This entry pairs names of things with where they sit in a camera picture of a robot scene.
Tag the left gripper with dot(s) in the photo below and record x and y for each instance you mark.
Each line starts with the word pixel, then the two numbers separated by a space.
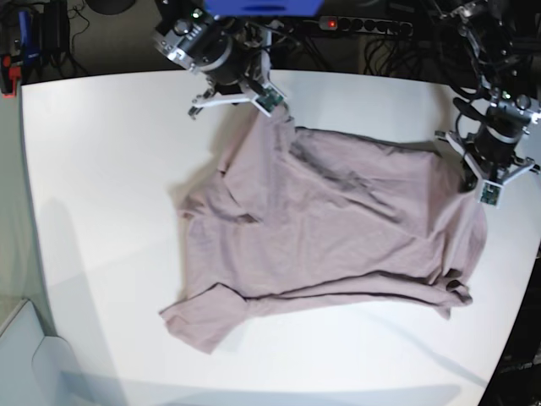
pixel 485 156

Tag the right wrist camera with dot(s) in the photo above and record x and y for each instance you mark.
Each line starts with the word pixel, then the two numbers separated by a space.
pixel 269 100

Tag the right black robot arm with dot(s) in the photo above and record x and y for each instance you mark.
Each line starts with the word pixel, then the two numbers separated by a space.
pixel 187 32

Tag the mauve t-shirt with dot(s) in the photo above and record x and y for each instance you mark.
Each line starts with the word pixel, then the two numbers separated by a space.
pixel 296 219

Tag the grey rounded bin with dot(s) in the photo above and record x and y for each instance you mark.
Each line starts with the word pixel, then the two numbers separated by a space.
pixel 35 369

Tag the red and black clamp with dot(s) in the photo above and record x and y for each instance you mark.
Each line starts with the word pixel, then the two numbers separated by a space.
pixel 10 75

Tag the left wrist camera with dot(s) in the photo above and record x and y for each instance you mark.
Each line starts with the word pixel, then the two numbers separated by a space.
pixel 490 193

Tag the blue plastic box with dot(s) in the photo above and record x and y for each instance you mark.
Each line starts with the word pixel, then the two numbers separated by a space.
pixel 263 7

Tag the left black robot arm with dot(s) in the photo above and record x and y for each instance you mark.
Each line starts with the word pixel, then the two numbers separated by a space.
pixel 505 113

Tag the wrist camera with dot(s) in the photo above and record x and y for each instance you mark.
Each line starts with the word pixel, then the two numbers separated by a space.
pixel 269 100
pixel 490 193

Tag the black power strip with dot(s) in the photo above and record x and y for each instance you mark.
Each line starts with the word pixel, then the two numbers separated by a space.
pixel 356 25

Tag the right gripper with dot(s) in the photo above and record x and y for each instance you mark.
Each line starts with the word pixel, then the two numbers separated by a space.
pixel 241 71

